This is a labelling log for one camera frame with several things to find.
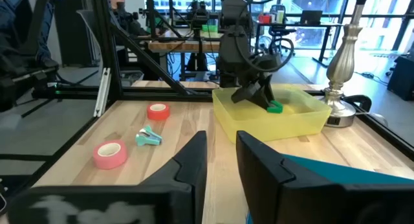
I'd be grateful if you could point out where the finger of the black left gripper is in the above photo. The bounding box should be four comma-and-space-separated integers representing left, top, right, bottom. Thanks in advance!
262, 74, 276, 109
248, 85, 270, 110

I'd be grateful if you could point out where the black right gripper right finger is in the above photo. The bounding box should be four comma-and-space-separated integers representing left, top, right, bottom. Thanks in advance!
235, 130, 355, 224

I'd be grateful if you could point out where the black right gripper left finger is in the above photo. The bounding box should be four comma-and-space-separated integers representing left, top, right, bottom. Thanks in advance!
142, 130, 208, 224

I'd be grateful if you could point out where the green stapler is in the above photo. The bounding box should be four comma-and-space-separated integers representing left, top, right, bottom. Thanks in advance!
266, 100, 284, 115

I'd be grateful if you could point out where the teal staple remover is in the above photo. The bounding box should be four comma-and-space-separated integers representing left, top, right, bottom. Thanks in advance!
135, 125, 164, 147

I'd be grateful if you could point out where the orange-red tape roll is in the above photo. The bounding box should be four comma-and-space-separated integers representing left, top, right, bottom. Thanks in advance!
146, 102, 171, 122

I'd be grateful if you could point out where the pink tape roll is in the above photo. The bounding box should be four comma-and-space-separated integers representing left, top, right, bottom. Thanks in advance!
93, 139, 129, 170

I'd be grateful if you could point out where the yellow translucent plastic bin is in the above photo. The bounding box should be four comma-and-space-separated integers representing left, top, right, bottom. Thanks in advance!
212, 84, 333, 144

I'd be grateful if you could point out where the black office chair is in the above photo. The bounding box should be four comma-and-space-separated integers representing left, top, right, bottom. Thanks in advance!
267, 5, 297, 57

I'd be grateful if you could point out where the silver table lamp white shade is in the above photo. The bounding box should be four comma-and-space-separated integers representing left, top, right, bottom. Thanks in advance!
318, 0, 373, 128

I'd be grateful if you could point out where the teal blue plastic bin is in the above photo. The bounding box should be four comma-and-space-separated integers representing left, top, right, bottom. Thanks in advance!
245, 153, 414, 224

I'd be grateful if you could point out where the black background desk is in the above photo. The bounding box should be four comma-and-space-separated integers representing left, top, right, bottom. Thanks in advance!
254, 21, 344, 69

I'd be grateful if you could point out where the wooden background table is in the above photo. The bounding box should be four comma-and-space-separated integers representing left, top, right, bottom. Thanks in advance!
147, 28, 224, 54

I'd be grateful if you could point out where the silver aluminium extrusion bar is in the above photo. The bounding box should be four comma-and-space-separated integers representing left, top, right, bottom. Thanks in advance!
93, 67, 112, 118

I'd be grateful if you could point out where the black floor box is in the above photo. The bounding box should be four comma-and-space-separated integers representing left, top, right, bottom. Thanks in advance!
386, 53, 414, 102

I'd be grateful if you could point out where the person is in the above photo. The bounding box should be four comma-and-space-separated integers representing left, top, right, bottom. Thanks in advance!
0, 0, 66, 71
107, 0, 160, 38

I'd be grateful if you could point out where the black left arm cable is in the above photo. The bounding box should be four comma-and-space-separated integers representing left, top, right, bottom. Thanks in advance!
233, 0, 296, 73

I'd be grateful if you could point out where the black aluminium rig frame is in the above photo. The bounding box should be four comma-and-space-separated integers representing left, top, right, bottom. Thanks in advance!
32, 0, 414, 160

